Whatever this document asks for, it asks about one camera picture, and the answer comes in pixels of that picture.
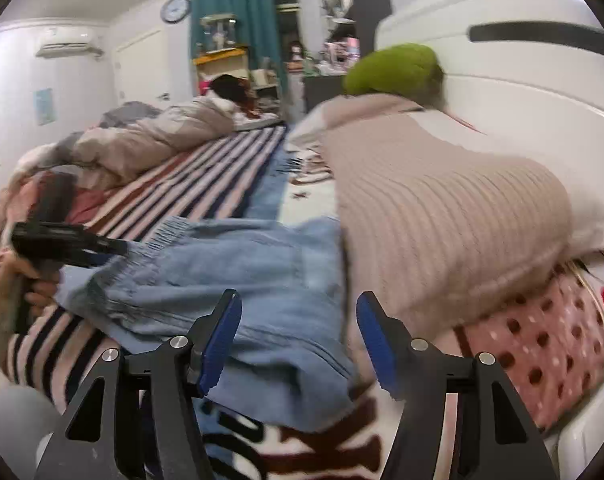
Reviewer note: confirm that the grey cloth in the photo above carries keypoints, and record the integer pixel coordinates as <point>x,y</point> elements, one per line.
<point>127,112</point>

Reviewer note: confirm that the beige quilt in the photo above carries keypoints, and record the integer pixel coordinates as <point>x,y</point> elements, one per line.
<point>152,137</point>

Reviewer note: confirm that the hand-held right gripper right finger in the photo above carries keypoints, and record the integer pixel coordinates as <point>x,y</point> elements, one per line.
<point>377,350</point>

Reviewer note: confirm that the white patterned bed sheet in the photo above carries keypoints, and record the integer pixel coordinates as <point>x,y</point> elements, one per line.
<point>307,185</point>

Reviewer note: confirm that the white padded headboard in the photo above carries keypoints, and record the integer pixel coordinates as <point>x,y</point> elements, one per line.
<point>507,70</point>

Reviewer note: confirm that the white door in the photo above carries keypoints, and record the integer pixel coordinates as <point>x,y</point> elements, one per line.
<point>141,67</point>

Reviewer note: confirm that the white air conditioner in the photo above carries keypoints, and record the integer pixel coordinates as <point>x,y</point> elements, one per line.
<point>67,45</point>

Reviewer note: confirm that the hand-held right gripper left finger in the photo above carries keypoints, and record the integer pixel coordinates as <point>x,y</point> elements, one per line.
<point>221,347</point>

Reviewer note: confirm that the black dresser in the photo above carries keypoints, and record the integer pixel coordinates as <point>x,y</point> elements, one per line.
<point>322,91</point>

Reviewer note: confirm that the striped blanket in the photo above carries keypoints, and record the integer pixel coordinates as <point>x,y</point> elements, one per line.
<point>202,180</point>

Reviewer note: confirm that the beige ribbed knit blanket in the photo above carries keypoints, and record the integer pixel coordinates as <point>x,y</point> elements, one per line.
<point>432,210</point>

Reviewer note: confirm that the small wall poster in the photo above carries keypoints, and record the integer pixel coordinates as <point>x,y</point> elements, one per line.
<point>44,106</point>

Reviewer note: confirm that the teal curtain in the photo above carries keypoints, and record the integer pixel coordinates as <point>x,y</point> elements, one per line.
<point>232,15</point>

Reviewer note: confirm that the yellow shelf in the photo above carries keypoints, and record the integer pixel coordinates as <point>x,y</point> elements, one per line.
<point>221,62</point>

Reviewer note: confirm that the pink cloth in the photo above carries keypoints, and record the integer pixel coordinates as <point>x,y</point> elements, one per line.
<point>82,205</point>

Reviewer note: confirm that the pink polka dot pillow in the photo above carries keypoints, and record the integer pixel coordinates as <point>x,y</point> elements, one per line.
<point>542,345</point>

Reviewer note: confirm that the person's left hand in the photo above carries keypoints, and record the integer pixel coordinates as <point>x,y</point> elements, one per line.
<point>41,292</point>

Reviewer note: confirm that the green plush pillow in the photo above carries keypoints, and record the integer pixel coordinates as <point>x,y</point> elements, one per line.
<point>394,67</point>

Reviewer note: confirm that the round wall clock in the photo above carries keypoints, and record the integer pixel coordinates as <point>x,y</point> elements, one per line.
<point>175,9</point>

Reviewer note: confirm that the light blue denim pants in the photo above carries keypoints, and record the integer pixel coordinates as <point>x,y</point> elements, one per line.
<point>252,285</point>

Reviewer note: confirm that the white printed blanket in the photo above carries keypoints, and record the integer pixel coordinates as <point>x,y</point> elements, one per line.
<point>302,447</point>

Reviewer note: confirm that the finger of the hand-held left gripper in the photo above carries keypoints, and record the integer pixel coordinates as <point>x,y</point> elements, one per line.
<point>107,246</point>
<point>96,259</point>

